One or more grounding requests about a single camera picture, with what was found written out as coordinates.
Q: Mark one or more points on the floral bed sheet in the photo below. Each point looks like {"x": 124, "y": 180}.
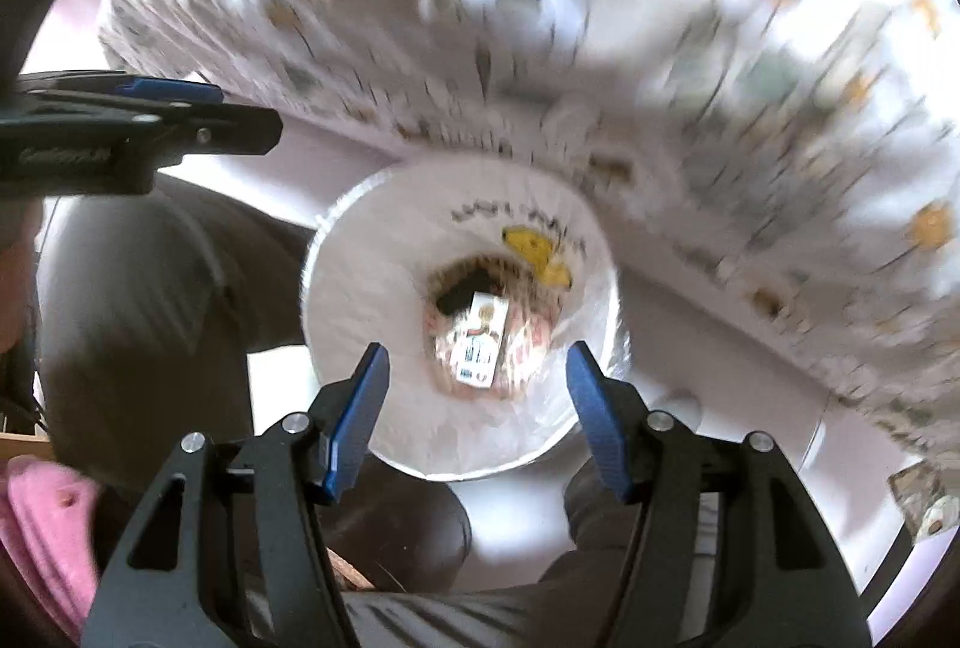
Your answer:
{"x": 637, "y": 18}

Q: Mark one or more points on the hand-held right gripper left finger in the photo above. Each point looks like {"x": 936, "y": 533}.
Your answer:
{"x": 358, "y": 419}

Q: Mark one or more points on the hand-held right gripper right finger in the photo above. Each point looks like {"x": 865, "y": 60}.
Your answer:
{"x": 598, "y": 419}

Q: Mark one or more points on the pink slipper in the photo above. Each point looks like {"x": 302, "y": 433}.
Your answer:
{"x": 41, "y": 528}

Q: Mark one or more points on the white printed carton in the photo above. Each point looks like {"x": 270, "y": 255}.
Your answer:
{"x": 480, "y": 340}

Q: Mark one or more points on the white bag-lined trash bin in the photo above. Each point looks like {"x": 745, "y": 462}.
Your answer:
{"x": 375, "y": 288}

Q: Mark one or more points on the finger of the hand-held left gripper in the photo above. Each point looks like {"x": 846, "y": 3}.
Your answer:
{"x": 172, "y": 91}
{"x": 225, "y": 130}

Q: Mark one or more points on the person's grey trousers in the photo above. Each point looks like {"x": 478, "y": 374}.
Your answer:
{"x": 150, "y": 318}

